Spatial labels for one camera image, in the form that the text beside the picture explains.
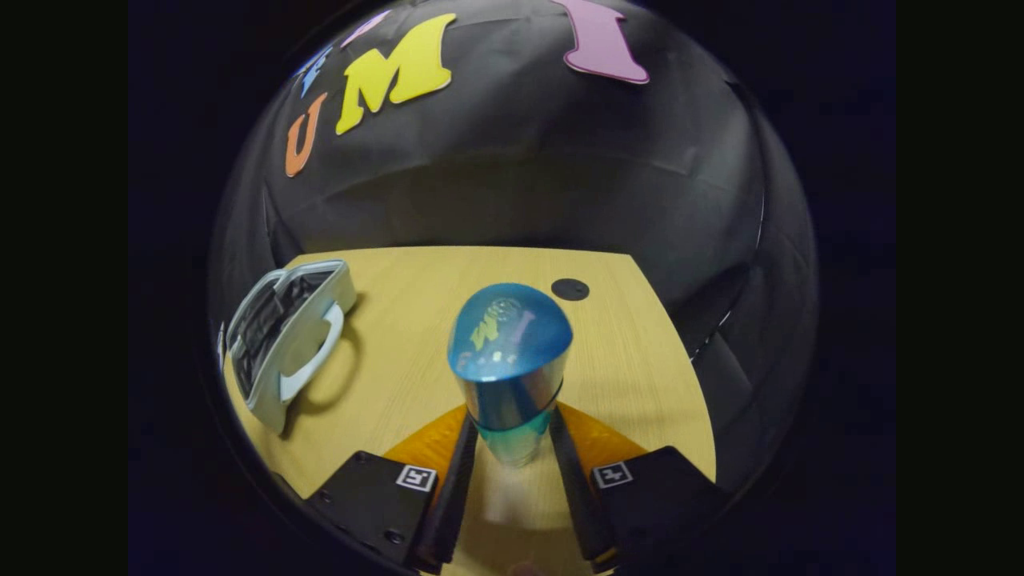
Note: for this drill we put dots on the blue capped teal bottle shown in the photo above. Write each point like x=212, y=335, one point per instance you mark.
x=508, y=352

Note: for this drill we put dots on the black backdrop cloth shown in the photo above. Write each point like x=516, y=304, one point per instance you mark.
x=520, y=160

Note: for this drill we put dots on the light blue suitcase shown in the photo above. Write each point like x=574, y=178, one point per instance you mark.
x=308, y=328

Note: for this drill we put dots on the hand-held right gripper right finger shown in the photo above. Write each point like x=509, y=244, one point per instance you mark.
x=572, y=496

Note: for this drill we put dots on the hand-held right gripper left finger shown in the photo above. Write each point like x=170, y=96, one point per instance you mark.
x=456, y=496

